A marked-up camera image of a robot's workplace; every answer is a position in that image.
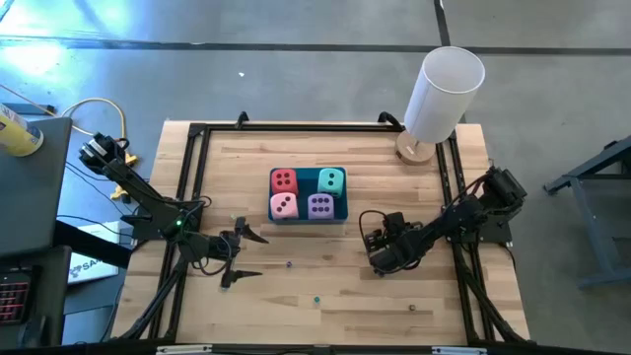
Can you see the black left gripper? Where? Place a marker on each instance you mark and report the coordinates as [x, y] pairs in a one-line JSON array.
[[212, 249]]

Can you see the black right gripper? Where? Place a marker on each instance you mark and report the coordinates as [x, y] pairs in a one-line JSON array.
[[394, 246]]

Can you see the pink foam die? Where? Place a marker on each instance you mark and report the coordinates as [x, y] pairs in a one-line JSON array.
[[284, 206]]

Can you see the red foam die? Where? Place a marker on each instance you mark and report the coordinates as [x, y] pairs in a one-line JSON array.
[[284, 182]]

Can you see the purple foam die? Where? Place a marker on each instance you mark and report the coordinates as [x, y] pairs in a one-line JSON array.
[[321, 206]]

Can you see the green foam die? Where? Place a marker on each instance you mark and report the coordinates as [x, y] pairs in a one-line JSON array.
[[330, 182]]

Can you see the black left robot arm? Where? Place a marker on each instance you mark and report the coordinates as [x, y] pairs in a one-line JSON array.
[[148, 197]]

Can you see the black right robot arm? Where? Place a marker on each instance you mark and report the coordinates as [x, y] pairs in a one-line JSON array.
[[463, 217]]

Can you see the blue plastic bin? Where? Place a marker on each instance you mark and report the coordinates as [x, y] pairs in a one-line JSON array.
[[308, 185]]

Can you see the white shade table lamp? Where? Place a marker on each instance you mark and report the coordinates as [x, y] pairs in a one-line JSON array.
[[439, 113]]

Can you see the white printed box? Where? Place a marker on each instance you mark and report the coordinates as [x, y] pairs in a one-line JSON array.
[[93, 266]]

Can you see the blue metal table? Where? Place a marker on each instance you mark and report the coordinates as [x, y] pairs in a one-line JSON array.
[[591, 165]]

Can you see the dark grey side table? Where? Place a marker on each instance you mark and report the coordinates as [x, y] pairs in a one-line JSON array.
[[29, 197]]

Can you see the black backlit keyboard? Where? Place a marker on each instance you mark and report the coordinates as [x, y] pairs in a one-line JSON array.
[[12, 301]]

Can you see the yellow canister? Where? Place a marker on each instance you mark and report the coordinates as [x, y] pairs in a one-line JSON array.
[[17, 135]]

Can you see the silver frame bracket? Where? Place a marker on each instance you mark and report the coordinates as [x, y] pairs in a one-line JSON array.
[[182, 349], [458, 350]]

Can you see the black aluminium table frame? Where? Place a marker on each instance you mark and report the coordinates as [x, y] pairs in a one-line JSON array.
[[296, 127]]

